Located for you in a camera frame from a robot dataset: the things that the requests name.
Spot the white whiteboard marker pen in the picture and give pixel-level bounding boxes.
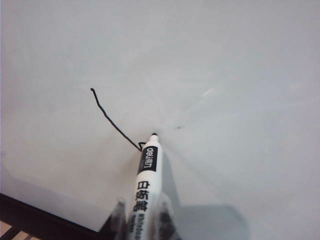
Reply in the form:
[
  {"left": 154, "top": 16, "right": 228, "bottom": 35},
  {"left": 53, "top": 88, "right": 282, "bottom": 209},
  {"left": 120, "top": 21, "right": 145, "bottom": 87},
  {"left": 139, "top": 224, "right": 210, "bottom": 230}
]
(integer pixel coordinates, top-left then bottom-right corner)
[{"left": 126, "top": 132, "right": 165, "bottom": 240}]

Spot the black ink marker line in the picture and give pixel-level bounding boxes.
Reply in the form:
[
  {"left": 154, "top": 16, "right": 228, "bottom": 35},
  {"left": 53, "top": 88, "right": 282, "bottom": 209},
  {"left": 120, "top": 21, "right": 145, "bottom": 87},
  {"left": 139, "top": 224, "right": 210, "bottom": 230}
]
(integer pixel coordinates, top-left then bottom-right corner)
[{"left": 89, "top": 87, "right": 146, "bottom": 152}]

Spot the white glossy whiteboard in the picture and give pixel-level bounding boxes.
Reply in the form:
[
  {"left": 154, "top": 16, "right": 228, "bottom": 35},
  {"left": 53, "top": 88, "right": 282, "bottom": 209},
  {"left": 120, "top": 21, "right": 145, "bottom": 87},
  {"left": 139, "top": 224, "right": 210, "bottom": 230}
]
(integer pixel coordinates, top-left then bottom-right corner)
[{"left": 0, "top": 0, "right": 320, "bottom": 240}]

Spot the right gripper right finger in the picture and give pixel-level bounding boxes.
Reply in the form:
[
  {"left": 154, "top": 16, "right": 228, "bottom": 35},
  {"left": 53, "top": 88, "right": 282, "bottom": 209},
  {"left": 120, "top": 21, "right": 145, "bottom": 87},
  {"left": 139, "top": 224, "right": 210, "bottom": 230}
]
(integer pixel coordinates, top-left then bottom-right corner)
[{"left": 154, "top": 193, "right": 184, "bottom": 240}]

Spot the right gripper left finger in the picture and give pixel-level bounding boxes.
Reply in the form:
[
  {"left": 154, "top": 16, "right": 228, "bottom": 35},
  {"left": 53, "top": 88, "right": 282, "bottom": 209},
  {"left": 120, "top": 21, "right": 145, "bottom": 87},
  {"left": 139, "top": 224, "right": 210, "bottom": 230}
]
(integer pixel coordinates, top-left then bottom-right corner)
[{"left": 99, "top": 196, "right": 128, "bottom": 240}]

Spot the black whiteboard frame rail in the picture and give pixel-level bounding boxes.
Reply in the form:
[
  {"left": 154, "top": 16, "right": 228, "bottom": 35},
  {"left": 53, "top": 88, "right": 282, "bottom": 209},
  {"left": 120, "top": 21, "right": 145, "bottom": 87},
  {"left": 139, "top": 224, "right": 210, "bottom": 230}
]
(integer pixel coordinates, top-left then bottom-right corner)
[{"left": 0, "top": 192, "right": 106, "bottom": 240}]

